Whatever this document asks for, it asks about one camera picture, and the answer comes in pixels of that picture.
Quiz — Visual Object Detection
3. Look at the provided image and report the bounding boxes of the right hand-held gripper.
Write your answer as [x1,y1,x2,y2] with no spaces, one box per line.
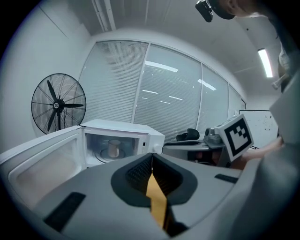
[163,114,255,163]

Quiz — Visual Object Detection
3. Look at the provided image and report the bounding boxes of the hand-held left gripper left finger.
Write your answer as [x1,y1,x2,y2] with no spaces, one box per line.
[34,152,168,240]

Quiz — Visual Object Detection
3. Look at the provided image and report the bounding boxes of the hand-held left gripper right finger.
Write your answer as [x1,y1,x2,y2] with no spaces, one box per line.
[152,152,243,237]

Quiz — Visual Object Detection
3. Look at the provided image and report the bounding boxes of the white cup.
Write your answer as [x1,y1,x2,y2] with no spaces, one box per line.
[107,140,120,159]

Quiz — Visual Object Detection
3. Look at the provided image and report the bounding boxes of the white microwave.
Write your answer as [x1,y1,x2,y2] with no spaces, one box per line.
[0,118,166,209]

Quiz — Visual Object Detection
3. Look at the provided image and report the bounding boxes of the person's right forearm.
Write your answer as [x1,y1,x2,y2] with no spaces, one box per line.
[231,136,285,169]

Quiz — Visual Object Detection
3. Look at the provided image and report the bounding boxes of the person's right hand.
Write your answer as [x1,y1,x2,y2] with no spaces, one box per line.
[195,151,225,166]

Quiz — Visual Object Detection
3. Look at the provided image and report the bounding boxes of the black office chair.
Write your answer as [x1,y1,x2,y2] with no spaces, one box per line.
[176,128,200,143]

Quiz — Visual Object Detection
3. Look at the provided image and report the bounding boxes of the glass partition with blinds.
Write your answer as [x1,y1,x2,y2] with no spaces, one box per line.
[78,40,247,143]

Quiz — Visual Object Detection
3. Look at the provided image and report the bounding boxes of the whiteboard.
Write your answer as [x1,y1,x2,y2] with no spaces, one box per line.
[239,109,279,148]

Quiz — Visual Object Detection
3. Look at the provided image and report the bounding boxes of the black standing fan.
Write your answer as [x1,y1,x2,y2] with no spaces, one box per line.
[31,73,87,135]

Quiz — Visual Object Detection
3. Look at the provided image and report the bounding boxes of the ceiling light panel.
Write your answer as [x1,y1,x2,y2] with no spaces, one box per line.
[257,48,274,78]

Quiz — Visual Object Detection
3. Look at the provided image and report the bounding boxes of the person's head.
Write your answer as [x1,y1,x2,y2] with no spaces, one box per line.
[212,0,270,20]

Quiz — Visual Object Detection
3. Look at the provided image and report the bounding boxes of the person's black clothing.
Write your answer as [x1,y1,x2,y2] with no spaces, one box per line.
[267,11,300,92]

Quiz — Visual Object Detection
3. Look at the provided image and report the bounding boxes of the black head camera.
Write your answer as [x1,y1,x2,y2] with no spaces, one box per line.
[195,0,215,23]

